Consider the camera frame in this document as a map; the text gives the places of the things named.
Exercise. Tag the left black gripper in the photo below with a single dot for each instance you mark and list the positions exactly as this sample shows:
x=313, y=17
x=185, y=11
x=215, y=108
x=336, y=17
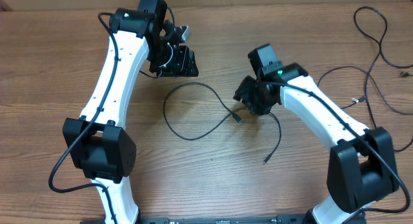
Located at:
x=182, y=67

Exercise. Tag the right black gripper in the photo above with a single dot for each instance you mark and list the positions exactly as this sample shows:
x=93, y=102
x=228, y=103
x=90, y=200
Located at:
x=242, y=93

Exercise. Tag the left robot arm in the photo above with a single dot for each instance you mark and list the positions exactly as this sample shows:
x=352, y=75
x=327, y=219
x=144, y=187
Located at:
x=97, y=141

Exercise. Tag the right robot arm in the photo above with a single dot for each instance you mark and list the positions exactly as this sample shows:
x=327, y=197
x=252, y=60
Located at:
x=361, y=167

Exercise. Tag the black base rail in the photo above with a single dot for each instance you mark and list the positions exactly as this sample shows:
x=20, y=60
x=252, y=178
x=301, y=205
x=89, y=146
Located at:
x=279, y=219

